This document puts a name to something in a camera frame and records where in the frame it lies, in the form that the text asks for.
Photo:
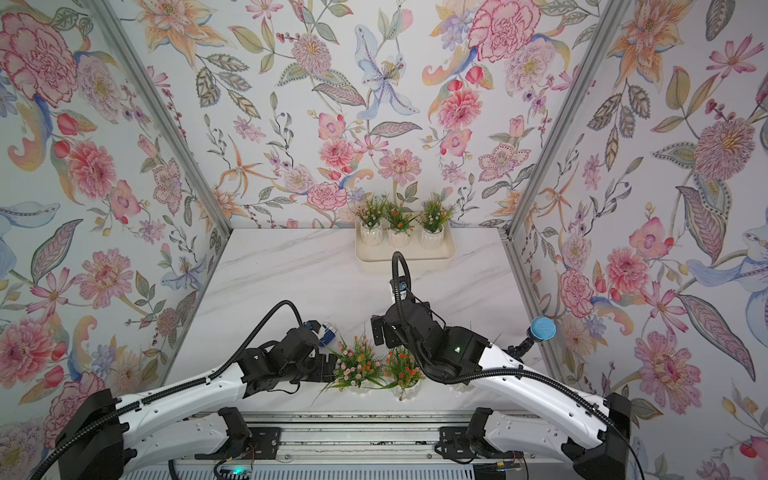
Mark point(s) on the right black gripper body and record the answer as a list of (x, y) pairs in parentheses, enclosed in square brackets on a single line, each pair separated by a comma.
[(395, 339)]

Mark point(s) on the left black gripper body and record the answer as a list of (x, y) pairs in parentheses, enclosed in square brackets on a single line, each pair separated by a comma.
[(314, 369)]

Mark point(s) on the potted plant red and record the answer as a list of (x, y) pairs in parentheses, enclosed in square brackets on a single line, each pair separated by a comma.
[(402, 374)]

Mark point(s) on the potted plant pink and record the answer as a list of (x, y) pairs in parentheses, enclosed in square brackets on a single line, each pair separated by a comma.
[(356, 366)]

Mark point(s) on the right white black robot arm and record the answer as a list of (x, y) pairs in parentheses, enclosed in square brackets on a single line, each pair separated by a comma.
[(589, 432)]

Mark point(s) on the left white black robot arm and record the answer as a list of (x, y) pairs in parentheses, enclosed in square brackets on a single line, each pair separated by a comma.
[(109, 436)]

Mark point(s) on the cream plastic storage box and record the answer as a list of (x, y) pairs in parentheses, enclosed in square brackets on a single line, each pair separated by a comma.
[(376, 258)]

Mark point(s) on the small blue object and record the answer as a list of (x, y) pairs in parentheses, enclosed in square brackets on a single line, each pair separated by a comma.
[(327, 334)]

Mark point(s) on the aluminium rail frame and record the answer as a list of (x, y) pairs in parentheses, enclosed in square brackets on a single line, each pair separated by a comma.
[(384, 439)]

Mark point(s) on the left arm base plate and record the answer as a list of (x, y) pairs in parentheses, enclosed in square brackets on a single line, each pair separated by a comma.
[(239, 440)]

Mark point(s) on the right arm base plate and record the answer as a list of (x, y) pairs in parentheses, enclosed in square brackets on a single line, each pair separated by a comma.
[(462, 443)]

